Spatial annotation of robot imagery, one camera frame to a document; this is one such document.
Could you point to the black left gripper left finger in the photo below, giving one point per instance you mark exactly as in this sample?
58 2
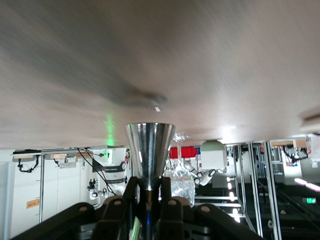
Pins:
115 215

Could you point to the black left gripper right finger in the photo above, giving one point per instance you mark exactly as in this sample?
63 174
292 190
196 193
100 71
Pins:
175 217

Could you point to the steel double jigger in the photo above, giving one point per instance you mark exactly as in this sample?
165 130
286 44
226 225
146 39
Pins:
150 155

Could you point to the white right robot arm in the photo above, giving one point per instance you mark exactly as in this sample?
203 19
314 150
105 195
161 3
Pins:
112 160

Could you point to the clear wine glass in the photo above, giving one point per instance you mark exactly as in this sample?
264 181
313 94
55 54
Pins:
183 175

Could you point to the red background box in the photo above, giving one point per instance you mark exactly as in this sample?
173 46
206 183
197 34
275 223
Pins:
185 152

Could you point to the green ceramic bowl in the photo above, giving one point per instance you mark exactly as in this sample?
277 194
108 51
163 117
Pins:
211 145

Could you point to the orange label sign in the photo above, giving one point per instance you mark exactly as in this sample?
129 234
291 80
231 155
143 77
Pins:
33 203

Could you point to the aluminium storage rack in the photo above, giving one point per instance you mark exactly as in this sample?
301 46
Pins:
271 187

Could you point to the green exit sign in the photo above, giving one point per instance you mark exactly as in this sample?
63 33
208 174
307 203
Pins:
309 200

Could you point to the bright ceiling lamp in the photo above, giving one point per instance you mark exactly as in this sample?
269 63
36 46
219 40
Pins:
308 185

